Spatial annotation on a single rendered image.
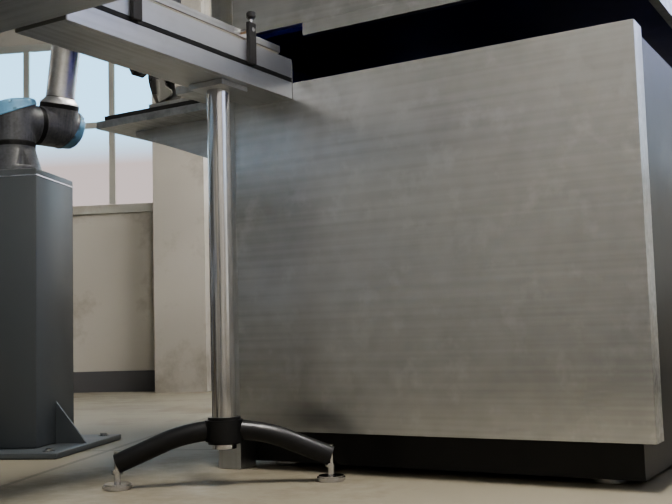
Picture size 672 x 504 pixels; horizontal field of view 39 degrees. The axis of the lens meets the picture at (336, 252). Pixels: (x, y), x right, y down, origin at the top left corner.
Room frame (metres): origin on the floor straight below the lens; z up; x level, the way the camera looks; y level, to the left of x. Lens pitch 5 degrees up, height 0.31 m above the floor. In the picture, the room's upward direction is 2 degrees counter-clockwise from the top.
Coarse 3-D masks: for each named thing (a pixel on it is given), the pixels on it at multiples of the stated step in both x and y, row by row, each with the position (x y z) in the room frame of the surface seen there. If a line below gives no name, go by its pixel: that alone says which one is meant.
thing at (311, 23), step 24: (240, 0) 2.21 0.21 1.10; (264, 0) 2.18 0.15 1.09; (288, 0) 2.14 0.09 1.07; (312, 0) 2.11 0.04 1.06; (336, 0) 2.08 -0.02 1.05; (360, 0) 2.05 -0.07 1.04; (384, 0) 2.01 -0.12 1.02; (408, 0) 1.98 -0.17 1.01; (432, 0) 1.96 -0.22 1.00; (456, 0) 1.93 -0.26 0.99; (240, 24) 2.21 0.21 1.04; (264, 24) 2.18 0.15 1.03; (288, 24) 2.14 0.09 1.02; (312, 24) 2.11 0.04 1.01; (336, 24) 2.08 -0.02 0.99; (360, 24) 2.06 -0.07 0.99
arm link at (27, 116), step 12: (0, 108) 2.71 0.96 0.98; (12, 108) 2.71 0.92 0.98; (24, 108) 2.72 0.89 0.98; (36, 108) 2.77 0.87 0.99; (0, 120) 2.71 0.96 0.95; (12, 120) 2.71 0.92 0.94; (24, 120) 2.72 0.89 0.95; (36, 120) 2.75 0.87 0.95; (0, 132) 2.71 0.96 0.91; (12, 132) 2.71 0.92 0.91; (24, 132) 2.72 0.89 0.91; (36, 132) 2.76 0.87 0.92; (36, 144) 2.81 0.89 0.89
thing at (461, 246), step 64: (448, 64) 1.94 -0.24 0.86; (512, 64) 1.87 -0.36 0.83; (576, 64) 1.80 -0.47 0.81; (640, 64) 1.78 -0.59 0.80; (256, 128) 2.19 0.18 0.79; (320, 128) 2.10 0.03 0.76; (384, 128) 2.02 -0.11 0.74; (448, 128) 1.94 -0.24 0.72; (512, 128) 1.87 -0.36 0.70; (576, 128) 1.81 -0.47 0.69; (640, 128) 1.75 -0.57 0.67; (256, 192) 2.19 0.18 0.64; (320, 192) 2.10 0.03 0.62; (384, 192) 2.02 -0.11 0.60; (448, 192) 1.95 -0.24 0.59; (512, 192) 1.87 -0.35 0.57; (576, 192) 1.81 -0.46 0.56; (640, 192) 1.75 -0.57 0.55; (256, 256) 2.20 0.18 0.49; (320, 256) 2.11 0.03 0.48; (384, 256) 2.02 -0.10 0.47; (448, 256) 1.95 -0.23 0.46; (512, 256) 1.88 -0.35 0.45; (576, 256) 1.81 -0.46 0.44; (640, 256) 1.75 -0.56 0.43; (256, 320) 2.20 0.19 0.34; (320, 320) 2.11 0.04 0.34; (384, 320) 2.03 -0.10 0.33; (448, 320) 1.95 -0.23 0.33; (512, 320) 1.88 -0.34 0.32; (576, 320) 1.81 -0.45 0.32; (640, 320) 1.75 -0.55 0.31; (256, 384) 2.20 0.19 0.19; (320, 384) 2.11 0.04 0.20; (384, 384) 2.03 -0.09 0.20; (448, 384) 1.95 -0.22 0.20; (512, 384) 1.88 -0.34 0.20; (576, 384) 1.82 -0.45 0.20; (640, 384) 1.76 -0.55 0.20
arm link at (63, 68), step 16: (64, 48) 2.79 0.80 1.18; (64, 64) 2.80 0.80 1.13; (48, 80) 2.82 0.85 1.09; (64, 80) 2.81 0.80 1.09; (48, 96) 2.82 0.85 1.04; (64, 96) 2.82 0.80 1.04; (48, 112) 2.79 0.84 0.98; (64, 112) 2.81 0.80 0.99; (48, 128) 2.78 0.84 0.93; (64, 128) 2.82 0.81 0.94; (80, 128) 2.86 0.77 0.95; (48, 144) 2.83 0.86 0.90; (64, 144) 2.86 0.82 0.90
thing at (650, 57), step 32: (256, 448) 2.29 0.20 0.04; (352, 448) 2.15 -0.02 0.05; (384, 448) 2.11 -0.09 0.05; (416, 448) 2.07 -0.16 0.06; (448, 448) 2.03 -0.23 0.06; (480, 448) 2.00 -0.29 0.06; (512, 448) 1.96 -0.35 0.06; (544, 448) 1.93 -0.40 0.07; (576, 448) 1.89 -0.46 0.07; (608, 448) 1.86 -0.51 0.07; (640, 448) 1.83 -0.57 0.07; (640, 480) 1.83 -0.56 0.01
